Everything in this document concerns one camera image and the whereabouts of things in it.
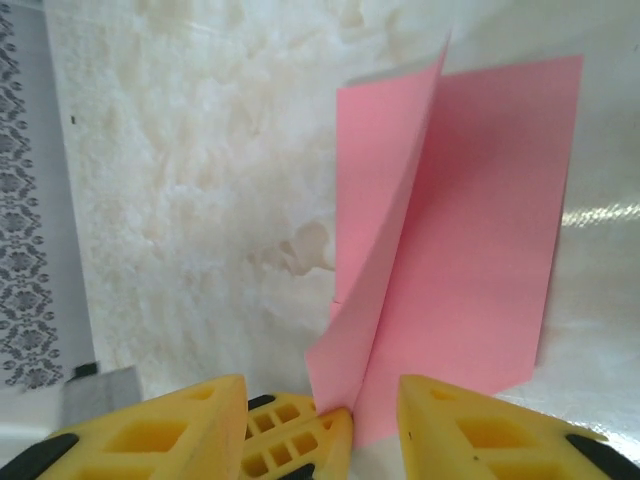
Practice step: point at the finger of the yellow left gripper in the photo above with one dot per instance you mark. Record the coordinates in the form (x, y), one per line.
(280, 412)
(320, 445)

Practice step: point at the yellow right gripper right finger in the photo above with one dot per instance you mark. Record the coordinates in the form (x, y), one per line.
(490, 440)

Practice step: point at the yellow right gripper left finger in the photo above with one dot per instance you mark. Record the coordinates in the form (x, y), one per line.
(150, 435)

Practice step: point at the pink paper sheet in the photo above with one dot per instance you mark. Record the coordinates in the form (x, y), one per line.
(475, 200)

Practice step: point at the grey block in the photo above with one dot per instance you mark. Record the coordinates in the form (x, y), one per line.
(100, 395)

